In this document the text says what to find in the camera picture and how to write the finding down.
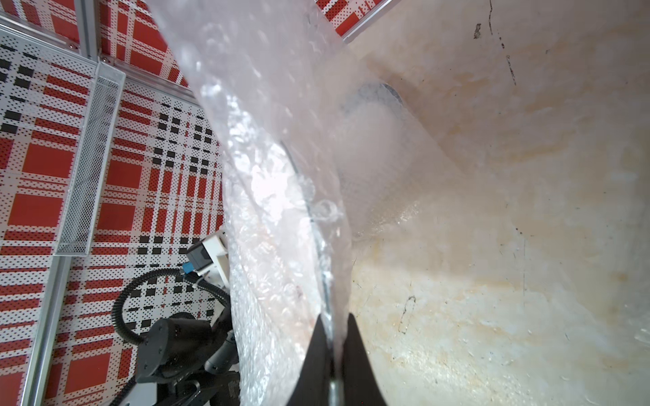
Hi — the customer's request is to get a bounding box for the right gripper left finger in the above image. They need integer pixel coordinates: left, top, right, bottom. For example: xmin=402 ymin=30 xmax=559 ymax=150
xmin=287 ymin=316 xmax=333 ymax=406

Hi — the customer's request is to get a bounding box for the white wire mesh basket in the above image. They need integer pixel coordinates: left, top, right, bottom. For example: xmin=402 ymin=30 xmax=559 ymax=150
xmin=53 ymin=63 xmax=126 ymax=257

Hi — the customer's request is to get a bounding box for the orange pattern dinner plate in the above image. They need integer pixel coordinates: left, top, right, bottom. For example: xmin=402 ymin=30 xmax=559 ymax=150
xmin=224 ymin=138 xmax=322 ymax=405

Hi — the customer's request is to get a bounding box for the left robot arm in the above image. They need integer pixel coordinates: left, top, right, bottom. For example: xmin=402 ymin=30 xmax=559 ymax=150
xmin=111 ymin=268 xmax=240 ymax=405

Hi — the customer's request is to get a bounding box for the bubble wrap of orange plate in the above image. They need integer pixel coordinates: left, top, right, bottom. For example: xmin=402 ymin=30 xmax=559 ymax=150
xmin=149 ymin=1 xmax=460 ymax=405

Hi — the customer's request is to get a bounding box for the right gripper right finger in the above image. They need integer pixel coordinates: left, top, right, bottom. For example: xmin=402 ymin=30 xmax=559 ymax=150
xmin=342 ymin=313 xmax=387 ymax=406

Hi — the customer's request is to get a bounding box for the grey rimmed plate rear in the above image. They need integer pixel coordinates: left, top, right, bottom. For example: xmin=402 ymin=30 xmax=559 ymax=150
xmin=345 ymin=82 xmax=404 ymax=111

